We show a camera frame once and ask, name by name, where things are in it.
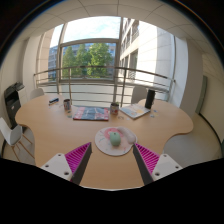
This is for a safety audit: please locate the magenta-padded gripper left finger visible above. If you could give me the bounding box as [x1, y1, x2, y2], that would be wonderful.
[40, 141, 93, 186]

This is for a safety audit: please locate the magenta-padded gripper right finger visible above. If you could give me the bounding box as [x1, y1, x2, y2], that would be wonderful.
[132, 143, 184, 186]

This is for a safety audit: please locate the mint green computer mouse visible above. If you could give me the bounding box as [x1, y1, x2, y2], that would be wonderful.
[108, 131, 122, 147]

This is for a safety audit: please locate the round white pink mouse pad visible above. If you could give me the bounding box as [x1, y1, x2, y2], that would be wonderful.
[94, 125, 138, 157]

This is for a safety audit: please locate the white chair with wooden legs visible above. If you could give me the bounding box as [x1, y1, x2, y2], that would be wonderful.
[0, 116, 35, 163]

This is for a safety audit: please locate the dark red magazine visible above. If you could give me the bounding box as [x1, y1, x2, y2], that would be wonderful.
[72, 105, 111, 122]

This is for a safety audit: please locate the light blue white book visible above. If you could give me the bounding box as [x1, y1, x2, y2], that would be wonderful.
[119, 102, 152, 120]

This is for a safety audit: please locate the small dark blue box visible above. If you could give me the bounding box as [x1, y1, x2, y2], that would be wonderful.
[48, 97, 60, 107]

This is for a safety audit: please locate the black cylindrical speaker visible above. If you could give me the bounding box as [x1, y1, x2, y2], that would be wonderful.
[144, 88, 157, 110]

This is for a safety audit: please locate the printed tin can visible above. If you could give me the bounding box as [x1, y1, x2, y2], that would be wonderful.
[109, 101, 120, 116]

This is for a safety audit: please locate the black office printer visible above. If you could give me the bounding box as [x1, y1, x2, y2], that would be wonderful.
[3, 81, 26, 129]

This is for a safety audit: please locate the metal balcony railing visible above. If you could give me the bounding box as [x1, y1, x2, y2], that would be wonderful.
[32, 65, 177, 106]

